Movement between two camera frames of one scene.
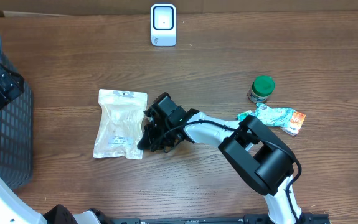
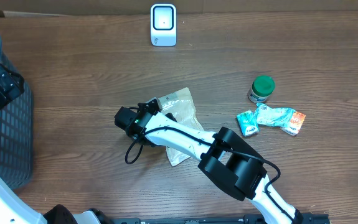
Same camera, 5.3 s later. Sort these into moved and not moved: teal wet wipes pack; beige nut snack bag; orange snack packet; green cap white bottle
Moved: beige nut snack bag
Not moved: green cap white bottle; teal wet wipes pack; orange snack packet
